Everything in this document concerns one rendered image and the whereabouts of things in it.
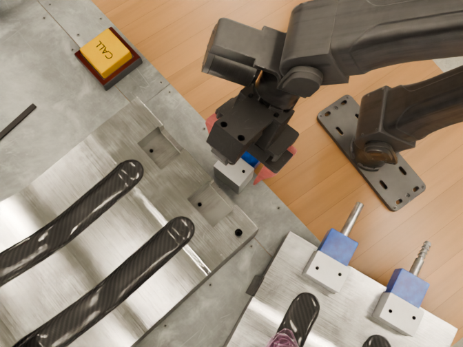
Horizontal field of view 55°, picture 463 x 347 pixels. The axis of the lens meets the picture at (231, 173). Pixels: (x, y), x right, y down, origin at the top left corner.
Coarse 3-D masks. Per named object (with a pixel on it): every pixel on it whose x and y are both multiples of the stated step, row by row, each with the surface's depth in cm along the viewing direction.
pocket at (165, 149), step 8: (160, 128) 63; (152, 136) 65; (160, 136) 66; (168, 136) 64; (144, 144) 65; (152, 144) 65; (160, 144) 65; (168, 144) 65; (176, 144) 64; (152, 152) 65; (160, 152) 65; (168, 152) 65; (176, 152) 65; (160, 160) 65; (168, 160) 65; (160, 168) 64
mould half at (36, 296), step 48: (96, 144) 63; (48, 192) 61; (144, 192) 61; (192, 192) 61; (0, 240) 57; (96, 240) 60; (144, 240) 59; (192, 240) 59; (240, 240) 59; (0, 288) 54; (48, 288) 56; (144, 288) 58; (192, 288) 58; (0, 336) 52; (96, 336) 55; (144, 336) 61
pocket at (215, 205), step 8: (208, 184) 63; (200, 192) 64; (208, 192) 64; (216, 192) 63; (192, 200) 63; (200, 200) 63; (208, 200) 63; (216, 200) 63; (224, 200) 63; (200, 208) 63; (208, 208) 63; (216, 208) 63; (224, 208) 63; (232, 208) 62; (208, 216) 63; (216, 216) 63; (224, 216) 63
